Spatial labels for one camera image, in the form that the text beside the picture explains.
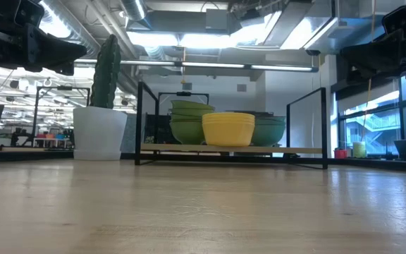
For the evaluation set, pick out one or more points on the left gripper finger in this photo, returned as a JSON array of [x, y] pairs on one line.
[[55, 51], [65, 68]]

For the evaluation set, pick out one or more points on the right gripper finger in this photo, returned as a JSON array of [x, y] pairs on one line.
[[379, 53], [365, 75]]

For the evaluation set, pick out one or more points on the blue floral mini bowl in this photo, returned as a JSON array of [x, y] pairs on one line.
[[270, 135], [271, 123], [271, 119]]

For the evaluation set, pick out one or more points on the green cactus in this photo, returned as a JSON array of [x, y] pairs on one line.
[[106, 70]]

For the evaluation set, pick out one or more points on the white plant pot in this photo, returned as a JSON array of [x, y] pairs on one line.
[[99, 134]]

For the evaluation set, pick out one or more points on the yellow-green thread spool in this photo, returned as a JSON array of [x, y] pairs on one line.
[[359, 149]]

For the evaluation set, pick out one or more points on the ceiling tube light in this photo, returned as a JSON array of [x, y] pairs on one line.
[[213, 65], [280, 67], [146, 63]]

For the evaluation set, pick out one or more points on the red thread spool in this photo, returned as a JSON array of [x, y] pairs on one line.
[[340, 154]]

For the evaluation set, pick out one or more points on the black robot station frame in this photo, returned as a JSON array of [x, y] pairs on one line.
[[183, 93], [63, 87]]

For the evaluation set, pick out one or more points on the silver round air duct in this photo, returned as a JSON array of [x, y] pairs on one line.
[[134, 8], [69, 24]]

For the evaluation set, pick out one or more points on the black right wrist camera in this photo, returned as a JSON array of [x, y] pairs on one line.
[[398, 19]]

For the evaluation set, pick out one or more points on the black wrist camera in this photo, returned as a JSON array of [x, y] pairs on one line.
[[398, 19], [30, 12]]

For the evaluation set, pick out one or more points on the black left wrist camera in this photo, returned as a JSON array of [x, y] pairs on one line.
[[30, 12]]

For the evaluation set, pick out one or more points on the black aluminium table frame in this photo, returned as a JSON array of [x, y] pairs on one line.
[[30, 156]]

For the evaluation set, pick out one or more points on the wooden shelf black metal frame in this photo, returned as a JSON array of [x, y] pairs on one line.
[[287, 150]]

